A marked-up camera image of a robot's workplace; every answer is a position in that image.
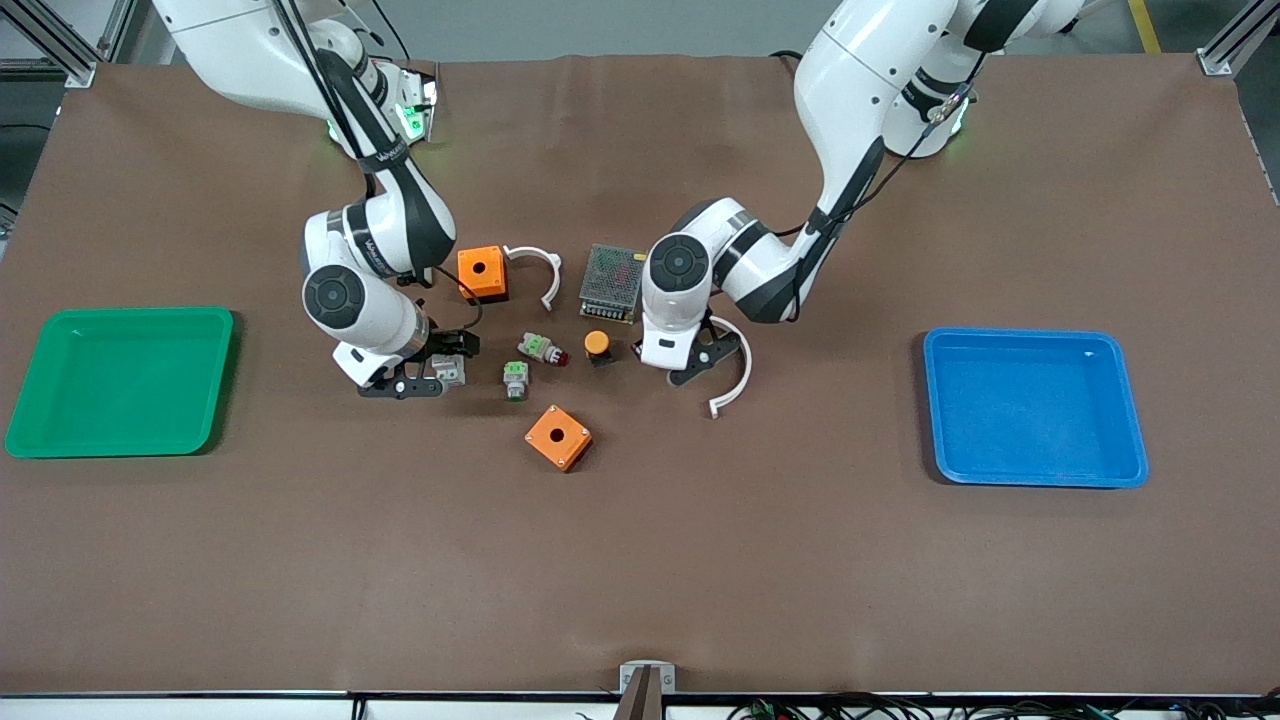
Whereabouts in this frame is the large white arc clamp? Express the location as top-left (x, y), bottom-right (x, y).
top-left (706, 315), bottom-right (754, 419)

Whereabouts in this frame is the red indicator lamp green block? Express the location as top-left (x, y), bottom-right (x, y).
top-left (517, 332), bottom-right (570, 367)

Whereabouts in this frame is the metal mesh power supply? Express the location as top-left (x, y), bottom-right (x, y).
top-left (578, 243), bottom-right (649, 325)

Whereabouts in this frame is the small white arc clamp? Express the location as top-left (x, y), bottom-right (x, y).
top-left (503, 244), bottom-right (563, 312)

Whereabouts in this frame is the green plastic tray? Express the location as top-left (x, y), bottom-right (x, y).
top-left (5, 307), bottom-right (236, 460)

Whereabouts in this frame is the blue plastic tray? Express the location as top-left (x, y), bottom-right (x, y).
top-left (922, 327), bottom-right (1150, 490)

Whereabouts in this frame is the orange button enclosure box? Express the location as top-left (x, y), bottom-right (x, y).
top-left (457, 245), bottom-right (509, 305)
top-left (524, 404), bottom-right (593, 473)

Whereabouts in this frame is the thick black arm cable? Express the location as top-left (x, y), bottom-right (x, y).
top-left (790, 50), bottom-right (991, 321)

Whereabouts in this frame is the grey metal camera bracket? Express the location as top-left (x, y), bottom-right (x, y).
top-left (612, 661), bottom-right (677, 720)

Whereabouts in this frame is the black cable bundle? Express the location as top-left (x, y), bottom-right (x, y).
top-left (725, 693), bottom-right (1280, 720)

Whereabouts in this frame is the aluminium frame profile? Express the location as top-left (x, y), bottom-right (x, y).
top-left (1197, 0), bottom-right (1280, 77)
top-left (0, 0), bottom-right (136, 89)

